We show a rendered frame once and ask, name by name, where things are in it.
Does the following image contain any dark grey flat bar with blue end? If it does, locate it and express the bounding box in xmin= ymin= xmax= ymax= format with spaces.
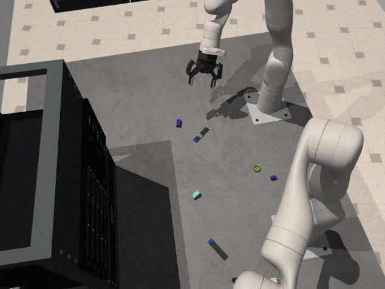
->
xmin=208 ymin=239 xmax=228 ymax=260

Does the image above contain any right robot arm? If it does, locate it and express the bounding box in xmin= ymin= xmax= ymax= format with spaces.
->
xmin=199 ymin=0 xmax=293 ymax=114

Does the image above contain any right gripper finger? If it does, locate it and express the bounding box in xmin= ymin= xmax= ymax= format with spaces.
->
xmin=186 ymin=59 xmax=205 ymax=86
xmin=208 ymin=63 xmax=223 ymax=89

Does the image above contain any black server rack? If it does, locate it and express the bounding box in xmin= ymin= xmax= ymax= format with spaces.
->
xmin=0 ymin=59 xmax=120 ymax=289

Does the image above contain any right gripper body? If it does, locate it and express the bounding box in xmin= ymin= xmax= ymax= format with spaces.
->
xmin=196 ymin=50 xmax=217 ymax=74

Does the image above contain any dark grey tag with blue end and white label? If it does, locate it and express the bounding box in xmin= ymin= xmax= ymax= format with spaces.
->
xmin=193 ymin=127 xmax=209 ymax=143

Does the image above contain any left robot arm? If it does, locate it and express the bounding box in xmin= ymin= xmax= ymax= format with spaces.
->
xmin=233 ymin=117 xmax=364 ymax=289

